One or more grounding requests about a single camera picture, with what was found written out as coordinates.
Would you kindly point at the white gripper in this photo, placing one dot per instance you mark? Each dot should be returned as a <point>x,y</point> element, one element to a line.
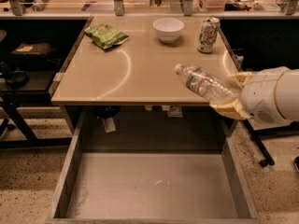
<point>260,97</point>

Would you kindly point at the clear plastic water bottle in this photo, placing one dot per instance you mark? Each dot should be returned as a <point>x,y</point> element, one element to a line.
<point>206,85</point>

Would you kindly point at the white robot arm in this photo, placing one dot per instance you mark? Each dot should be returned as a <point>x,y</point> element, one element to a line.
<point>294,96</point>

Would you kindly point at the beige counter cabinet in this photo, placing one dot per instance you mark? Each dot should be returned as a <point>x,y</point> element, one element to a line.
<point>140,71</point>

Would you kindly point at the open grey drawer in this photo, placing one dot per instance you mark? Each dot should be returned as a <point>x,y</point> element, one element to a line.
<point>153,170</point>

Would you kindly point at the white ceramic bowl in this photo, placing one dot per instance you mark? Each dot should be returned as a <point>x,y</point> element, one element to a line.
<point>168,30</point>

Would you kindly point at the green chip bag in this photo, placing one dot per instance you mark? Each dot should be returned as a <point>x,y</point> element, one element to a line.
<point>105,36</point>

